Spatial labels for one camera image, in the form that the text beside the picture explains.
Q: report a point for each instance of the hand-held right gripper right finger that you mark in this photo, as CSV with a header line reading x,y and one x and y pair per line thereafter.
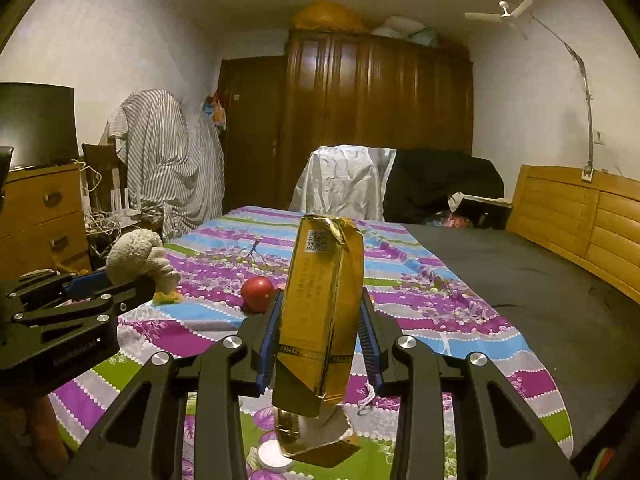
x,y
369,350

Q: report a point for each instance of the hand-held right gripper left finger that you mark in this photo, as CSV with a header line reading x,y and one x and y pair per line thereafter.
x,y
267,350

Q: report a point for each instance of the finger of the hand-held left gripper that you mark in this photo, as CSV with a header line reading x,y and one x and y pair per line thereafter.
x,y
85,284
100,307

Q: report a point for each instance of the beige knitted cloth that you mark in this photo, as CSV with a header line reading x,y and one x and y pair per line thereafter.
x,y
135,255

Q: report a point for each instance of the tall gold cardboard box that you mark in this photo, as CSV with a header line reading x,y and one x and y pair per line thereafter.
x,y
320,310

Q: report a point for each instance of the red apple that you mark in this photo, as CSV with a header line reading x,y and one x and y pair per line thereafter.
x,y
257,294

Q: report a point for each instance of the orange snack wrapper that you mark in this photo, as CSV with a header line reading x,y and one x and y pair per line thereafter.
x,y
167,297

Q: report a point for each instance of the white router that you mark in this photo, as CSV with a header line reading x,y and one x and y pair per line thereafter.
x,y
125,210

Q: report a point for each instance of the wooden dresser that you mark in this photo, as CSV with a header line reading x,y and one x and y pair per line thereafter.
x,y
40,210

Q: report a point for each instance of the striped floral bed sheet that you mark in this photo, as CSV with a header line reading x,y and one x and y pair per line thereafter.
x,y
215,270

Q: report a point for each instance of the white round lid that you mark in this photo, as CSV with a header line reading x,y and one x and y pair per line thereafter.
x,y
272,457

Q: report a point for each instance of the dark wooden chair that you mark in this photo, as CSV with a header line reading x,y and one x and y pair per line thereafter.
x,y
97,160

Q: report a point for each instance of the grey striped cloth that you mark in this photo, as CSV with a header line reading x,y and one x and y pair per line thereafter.
x,y
160,160

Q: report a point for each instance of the red plastic bag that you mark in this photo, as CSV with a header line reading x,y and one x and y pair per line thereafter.
x,y
452,221

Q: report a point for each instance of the dark grey bed sheet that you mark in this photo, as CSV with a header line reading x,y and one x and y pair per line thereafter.
x,y
525,300

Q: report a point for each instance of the black monitor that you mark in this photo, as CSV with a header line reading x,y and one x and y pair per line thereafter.
x,y
35,125

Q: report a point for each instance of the black cloth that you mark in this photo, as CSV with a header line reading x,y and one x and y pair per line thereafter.
x,y
435,180

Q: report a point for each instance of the dark wooden door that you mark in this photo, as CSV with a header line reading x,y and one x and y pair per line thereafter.
x,y
250,135

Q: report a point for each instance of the colourful hanging bag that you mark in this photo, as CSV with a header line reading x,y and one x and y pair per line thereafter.
x,y
215,107

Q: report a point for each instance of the wooden headboard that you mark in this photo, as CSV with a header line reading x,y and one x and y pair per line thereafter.
x,y
575,220

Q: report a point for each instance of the brown wooden wardrobe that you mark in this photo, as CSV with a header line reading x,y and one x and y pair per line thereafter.
x,y
375,100

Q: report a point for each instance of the light blue storage bag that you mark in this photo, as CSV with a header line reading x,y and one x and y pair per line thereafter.
x,y
425,37

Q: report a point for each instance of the white storage bag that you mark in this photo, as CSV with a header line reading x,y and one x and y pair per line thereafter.
x,y
395,26

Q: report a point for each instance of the orange storage bag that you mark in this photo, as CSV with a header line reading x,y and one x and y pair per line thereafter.
x,y
325,17

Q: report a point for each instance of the white ceiling fan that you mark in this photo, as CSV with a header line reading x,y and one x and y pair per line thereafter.
x,y
500,14

